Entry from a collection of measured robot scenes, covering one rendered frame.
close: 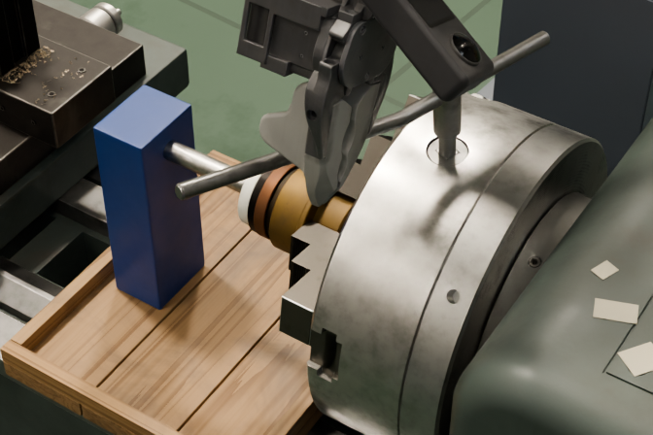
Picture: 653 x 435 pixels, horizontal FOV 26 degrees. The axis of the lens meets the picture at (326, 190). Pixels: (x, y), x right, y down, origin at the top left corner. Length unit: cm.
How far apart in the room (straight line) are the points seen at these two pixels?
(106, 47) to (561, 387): 90
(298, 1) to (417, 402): 37
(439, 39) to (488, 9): 255
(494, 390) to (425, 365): 15
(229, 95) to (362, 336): 207
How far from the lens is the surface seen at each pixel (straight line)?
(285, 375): 143
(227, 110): 312
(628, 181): 111
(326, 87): 90
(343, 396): 117
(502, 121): 117
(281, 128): 95
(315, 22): 90
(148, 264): 145
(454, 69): 88
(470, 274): 108
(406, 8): 88
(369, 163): 126
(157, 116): 137
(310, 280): 119
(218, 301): 149
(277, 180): 128
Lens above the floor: 198
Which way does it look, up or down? 43 degrees down
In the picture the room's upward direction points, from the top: straight up
